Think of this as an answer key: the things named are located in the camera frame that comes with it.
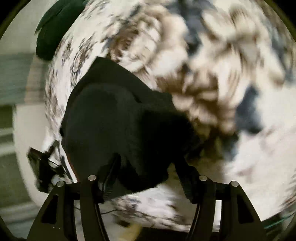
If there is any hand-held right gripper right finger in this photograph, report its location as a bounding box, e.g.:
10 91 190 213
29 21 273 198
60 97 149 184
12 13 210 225
174 159 262 241

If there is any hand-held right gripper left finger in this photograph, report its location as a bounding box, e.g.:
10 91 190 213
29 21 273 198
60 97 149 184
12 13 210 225
27 153 121 241

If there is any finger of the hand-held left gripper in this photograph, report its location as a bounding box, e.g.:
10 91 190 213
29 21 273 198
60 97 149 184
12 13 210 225
47 140 74 183

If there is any black sweater with white bands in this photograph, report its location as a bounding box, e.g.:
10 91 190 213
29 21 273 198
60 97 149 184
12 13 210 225
60 56 201 198

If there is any striped curtain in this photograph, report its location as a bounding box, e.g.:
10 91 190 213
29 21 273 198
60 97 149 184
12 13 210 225
0 53 50 105

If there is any floral quilt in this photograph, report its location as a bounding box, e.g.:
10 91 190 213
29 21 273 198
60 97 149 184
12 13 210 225
44 0 296 232

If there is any dark green blanket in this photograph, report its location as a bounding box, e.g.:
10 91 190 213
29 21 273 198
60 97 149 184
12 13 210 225
35 0 89 61

